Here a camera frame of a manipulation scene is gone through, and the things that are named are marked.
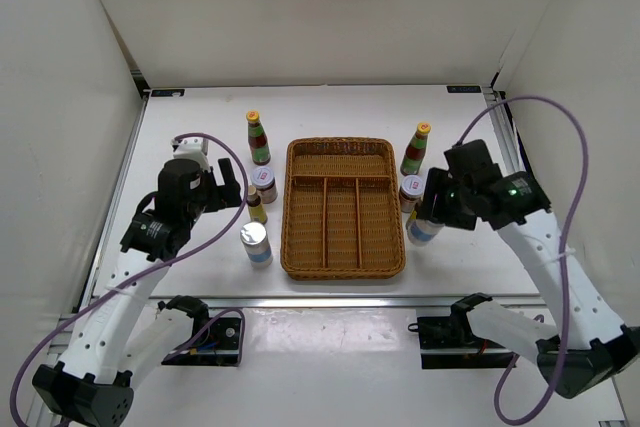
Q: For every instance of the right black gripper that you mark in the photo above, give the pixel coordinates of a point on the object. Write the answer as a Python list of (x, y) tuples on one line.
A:
[(436, 184)]

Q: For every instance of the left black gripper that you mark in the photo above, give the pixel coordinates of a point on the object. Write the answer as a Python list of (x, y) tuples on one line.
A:
[(223, 196)]

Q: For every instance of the silver-lid bead jar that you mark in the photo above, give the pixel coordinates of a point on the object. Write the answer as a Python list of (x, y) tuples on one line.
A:
[(254, 238), (422, 231)]

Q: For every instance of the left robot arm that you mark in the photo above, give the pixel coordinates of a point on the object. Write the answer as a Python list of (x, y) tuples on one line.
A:
[(94, 380)]

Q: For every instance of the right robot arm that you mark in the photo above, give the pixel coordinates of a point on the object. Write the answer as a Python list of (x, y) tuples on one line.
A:
[(588, 342)]

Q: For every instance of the right white-lid brown jar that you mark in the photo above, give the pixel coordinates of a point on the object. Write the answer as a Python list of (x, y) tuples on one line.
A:
[(410, 192)]

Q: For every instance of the white-lid brown jar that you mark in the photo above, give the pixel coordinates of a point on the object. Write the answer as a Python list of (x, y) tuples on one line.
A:
[(410, 192), (263, 179)]

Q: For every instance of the left small yellow bottle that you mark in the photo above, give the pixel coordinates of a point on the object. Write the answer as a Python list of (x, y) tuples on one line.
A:
[(255, 207)]

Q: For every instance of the left white-lid brown jar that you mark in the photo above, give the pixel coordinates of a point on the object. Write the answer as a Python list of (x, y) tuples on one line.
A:
[(263, 179)]

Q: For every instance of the right red sauce bottle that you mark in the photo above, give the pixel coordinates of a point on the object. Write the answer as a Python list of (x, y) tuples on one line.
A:
[(415, 150)]

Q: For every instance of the red sauce bottle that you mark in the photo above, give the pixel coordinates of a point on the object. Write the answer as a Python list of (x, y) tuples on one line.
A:
[(415, 150), (257, 139)]

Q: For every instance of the left red sauce bottle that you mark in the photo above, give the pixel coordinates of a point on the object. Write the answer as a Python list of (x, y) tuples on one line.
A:
[(257, 139)]

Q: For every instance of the wicker divided tray basket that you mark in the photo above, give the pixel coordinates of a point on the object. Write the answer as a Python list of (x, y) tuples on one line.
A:
[(341, 214)]

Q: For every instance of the right black table label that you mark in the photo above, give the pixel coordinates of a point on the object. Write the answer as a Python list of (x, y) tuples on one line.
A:
[(463, 89)]

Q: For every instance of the black table label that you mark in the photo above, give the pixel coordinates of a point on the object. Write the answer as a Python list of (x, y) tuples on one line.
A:
[(167, 93), (463, 89)]

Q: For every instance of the left black table label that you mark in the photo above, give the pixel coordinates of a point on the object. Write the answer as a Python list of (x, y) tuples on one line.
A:
[(167, 93)]

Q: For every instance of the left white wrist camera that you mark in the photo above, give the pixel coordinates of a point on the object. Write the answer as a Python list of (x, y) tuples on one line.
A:
[(192, 148)]

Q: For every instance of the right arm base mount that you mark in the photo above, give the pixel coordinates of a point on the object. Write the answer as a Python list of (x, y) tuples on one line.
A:
[(446, 342)]

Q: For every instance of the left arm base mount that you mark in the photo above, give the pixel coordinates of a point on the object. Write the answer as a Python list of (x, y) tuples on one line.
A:
[(217, 340)]

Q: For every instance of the aluminium front rail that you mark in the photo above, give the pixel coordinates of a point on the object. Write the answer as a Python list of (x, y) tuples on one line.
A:
[(359, 323)]

